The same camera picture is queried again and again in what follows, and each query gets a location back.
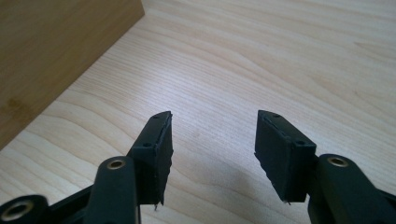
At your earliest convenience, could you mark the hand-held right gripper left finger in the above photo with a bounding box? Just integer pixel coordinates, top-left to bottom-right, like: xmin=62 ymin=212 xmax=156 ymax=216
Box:
xmin=126 ymin=110 xmax=175 ymax=212

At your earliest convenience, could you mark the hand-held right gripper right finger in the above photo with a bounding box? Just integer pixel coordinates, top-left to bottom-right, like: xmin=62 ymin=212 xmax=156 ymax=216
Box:
xmin=253 ymin=109 xmax=319 ymax=205

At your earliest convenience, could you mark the wooden tea box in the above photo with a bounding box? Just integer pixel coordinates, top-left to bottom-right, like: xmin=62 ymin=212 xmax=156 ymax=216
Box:
xmin=0 ymin=0 xmax=146 ymax=151

